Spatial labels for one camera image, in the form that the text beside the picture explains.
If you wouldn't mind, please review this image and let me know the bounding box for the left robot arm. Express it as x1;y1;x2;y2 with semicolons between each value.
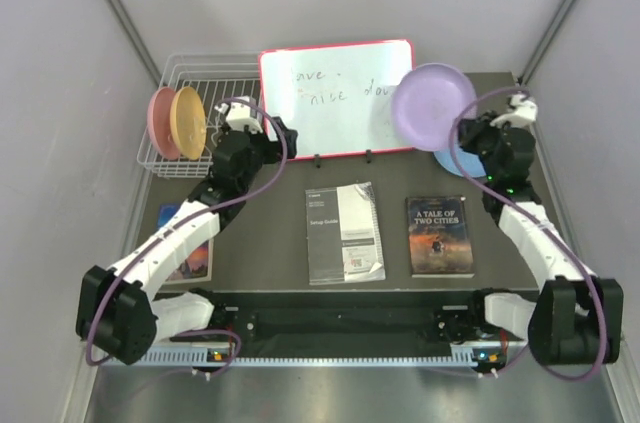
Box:
76;117;298;365

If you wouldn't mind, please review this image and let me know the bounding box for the pink plate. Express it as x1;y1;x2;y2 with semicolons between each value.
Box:
147;87;180;161

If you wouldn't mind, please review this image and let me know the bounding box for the grey slotted cable duct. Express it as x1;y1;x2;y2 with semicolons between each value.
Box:
136;344;505;368

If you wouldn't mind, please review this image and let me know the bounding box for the red framed whiteboard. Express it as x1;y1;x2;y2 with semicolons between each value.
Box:
258;39;414;160

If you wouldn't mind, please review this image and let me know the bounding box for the blue sunset cover book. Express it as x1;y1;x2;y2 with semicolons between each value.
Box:
157;204;213;286

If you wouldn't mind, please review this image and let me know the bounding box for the yellow plate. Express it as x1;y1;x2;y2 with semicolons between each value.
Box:
169;86;207;160

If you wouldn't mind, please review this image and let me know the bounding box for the purple plate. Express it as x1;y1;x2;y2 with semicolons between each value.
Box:
391;63;477;152

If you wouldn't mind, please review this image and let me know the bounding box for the Tale of Two Cities book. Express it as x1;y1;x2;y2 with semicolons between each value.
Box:
406;195;475;278

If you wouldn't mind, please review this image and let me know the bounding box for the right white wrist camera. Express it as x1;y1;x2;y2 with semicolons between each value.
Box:
490;93;538;128

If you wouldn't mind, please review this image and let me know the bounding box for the black white setup guide booklet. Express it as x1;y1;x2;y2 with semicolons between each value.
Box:
305;182;386;285

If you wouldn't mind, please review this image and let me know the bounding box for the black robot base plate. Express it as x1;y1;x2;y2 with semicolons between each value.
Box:
201;290;516;359

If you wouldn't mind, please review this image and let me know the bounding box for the white wire dish rack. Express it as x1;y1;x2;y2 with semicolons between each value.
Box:
137;52;262;178

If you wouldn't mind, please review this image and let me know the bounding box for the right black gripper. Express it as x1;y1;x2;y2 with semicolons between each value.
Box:
456;111;512;182

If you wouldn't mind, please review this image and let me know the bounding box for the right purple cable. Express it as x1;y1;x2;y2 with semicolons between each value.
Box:
448;86;609;382

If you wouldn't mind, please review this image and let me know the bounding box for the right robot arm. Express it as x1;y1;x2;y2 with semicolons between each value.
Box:
454;112;624;367

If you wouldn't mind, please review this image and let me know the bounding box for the blue plate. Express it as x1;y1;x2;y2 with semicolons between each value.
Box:
432;148;487;178

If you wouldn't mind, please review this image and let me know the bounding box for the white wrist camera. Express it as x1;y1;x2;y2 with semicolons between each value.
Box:
490;93;538;128
214;96;263;134

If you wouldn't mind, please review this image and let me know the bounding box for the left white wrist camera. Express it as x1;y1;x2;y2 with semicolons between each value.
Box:
214;96;263;134

